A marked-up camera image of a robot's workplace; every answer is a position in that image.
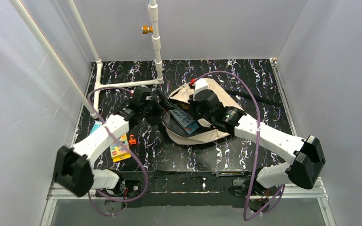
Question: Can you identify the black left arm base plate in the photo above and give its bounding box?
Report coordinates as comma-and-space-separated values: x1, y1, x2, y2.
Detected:
119, 180, 142, 198

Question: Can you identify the beige student backpack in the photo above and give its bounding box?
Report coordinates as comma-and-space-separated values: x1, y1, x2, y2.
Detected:
159, 78, 252, 145

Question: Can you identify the small orange toy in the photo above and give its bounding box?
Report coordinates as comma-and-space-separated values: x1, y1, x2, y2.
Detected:
129, 134, 137, 145

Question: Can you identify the blue striped pencil pack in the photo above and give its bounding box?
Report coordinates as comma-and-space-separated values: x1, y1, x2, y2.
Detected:
90, 120, 102, 134

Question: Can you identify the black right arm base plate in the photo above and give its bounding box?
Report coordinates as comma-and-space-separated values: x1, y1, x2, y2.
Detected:
228, 178, 282, 200

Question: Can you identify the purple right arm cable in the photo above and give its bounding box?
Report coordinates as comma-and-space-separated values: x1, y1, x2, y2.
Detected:
195, 70, 286, 222

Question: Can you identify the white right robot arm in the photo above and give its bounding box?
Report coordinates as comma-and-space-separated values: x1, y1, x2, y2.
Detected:
188, 89, 326, 189

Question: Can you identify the light blue picture book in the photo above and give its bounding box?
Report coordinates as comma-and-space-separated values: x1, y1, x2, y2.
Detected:
170, 107, 200, 135

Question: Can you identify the yellow crayon box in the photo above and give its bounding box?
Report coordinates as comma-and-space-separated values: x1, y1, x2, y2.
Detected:
109, 134, 132, 162

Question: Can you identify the orange knob on pipe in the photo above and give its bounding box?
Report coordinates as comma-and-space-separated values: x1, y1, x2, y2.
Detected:
141, 25, 153, 34

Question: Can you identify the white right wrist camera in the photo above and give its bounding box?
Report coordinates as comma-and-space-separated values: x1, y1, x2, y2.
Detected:
189, 78, 208, 100

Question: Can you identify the steel wrench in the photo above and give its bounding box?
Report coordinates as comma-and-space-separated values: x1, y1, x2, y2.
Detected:
212, 170, 251, 178

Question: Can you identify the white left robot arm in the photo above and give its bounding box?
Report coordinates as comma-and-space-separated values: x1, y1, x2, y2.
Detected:
53, 87, 176, 197

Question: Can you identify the white pvc pipe frame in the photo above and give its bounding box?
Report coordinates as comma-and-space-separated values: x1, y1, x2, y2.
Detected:
8, 0, 165, 120

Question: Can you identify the aluminium rail frame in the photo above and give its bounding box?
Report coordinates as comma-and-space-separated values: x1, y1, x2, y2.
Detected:
40, 178, 336, 226

